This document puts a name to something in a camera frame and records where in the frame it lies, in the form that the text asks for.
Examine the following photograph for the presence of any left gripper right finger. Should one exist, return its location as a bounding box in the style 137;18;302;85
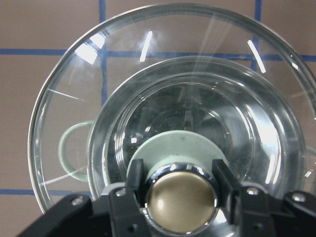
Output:
212;159;272;237

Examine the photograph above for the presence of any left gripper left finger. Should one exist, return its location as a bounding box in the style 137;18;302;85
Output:
109;159;151;237

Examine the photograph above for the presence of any glass pot lid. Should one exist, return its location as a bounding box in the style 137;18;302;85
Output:
22;3;316;237

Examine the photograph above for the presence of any pale green steel pot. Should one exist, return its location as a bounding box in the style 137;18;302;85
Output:
58;55;316;205

